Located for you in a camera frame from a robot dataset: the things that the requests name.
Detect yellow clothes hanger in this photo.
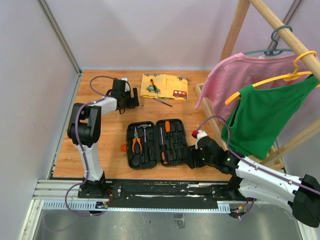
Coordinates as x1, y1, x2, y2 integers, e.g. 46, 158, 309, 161
224, 50, 320, 106

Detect green tank top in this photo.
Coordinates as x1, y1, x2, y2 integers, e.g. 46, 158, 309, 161
221, 75, 320, 160

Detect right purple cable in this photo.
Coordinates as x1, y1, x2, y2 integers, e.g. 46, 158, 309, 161
191, 115, 320, 221

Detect thin dark metal file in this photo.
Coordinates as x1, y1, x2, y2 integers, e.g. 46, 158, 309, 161
153, 98, 173, 108

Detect black plastic tool case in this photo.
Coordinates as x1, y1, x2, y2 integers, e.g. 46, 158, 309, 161
122, 118, 189, 170

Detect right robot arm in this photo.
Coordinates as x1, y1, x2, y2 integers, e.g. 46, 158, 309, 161
193, 130, 320, 228

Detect small screwdriver on cloth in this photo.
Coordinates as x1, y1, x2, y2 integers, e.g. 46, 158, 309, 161
150, 79, 159, 98

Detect teal clothes hanger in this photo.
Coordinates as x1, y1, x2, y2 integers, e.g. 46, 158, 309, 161
243, 24, 293, 57

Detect orange needle nose pliers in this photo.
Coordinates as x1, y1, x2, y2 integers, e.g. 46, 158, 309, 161
131, 127, 142, 154

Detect wooden clothes rack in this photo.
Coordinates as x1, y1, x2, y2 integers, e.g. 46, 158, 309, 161
194, 0, 320, 177

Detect yellow car print cloth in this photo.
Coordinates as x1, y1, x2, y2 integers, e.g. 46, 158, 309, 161
140, 73, 189, 101

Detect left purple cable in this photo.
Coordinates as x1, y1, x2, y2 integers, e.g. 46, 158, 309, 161
64, 75, 118, 217

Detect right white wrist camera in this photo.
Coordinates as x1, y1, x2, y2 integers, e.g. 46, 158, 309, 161
191, 130, 208, 150

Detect purple cable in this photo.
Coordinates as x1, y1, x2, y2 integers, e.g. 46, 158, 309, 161
64, 75, 118, 217
191, 115, 320, 221

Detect orange handled screwdriver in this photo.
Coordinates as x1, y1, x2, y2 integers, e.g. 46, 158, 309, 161
164, 120, 171, 141

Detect pink t-shirt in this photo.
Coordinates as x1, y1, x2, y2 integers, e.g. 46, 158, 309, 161
195, 53, 297, 119

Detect black handled screwdriver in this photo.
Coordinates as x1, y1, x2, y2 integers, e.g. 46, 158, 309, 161
160, 127, 168, 165

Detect claw hammer black grip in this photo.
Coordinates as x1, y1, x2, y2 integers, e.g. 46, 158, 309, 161
138, 124, 152, 163

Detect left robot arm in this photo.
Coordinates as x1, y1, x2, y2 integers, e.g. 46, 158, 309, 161
67, 77, 140, 198

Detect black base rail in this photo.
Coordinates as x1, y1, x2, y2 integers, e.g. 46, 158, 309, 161
32, 177, 307, 215

